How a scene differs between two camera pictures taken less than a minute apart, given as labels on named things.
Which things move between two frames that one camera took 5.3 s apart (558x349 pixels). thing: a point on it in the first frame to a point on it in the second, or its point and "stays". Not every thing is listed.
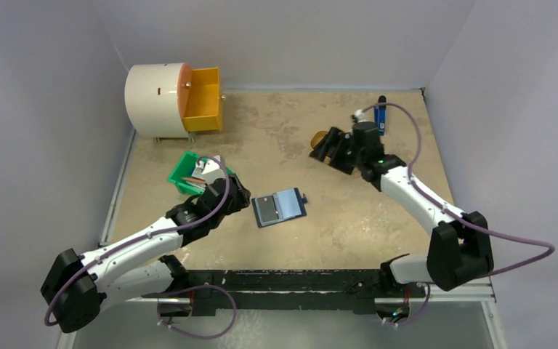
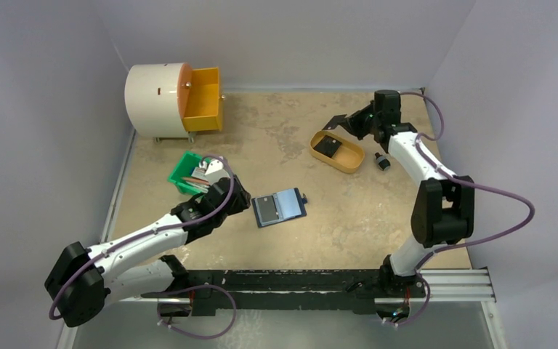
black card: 267,208 stays
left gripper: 240,199 stays
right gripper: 336,147 to 351,122
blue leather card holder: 279,207 stays
